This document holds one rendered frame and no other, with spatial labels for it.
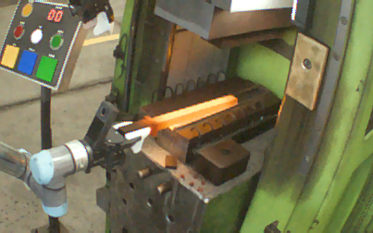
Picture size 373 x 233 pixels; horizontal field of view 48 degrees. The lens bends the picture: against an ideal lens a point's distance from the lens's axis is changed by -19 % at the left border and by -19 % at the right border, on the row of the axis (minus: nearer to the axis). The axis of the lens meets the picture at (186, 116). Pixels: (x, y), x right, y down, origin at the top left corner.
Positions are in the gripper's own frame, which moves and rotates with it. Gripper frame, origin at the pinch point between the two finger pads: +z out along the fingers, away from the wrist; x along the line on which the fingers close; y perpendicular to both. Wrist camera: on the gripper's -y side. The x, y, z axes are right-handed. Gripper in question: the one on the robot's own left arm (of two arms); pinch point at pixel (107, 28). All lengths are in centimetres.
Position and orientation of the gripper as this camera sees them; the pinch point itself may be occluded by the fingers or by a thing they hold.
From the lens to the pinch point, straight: 125.0
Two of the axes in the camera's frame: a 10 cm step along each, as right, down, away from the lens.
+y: -7.1, 6.2, -3.4
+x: 6.8, 4.7, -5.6
